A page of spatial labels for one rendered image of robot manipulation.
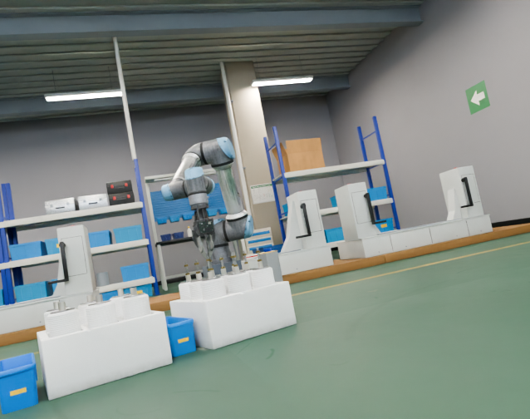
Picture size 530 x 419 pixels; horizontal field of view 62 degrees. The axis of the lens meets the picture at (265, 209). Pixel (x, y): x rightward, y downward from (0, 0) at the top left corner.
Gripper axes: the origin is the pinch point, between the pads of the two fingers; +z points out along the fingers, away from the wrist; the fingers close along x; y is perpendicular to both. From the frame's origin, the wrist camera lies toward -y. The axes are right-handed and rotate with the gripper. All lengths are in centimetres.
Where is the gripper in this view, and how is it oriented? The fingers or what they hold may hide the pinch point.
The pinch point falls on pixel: (207, 254)
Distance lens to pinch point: 178.6
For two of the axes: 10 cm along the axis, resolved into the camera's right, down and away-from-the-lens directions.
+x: 9.4, -1.5, 3.2
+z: 1.8, 9.8, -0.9
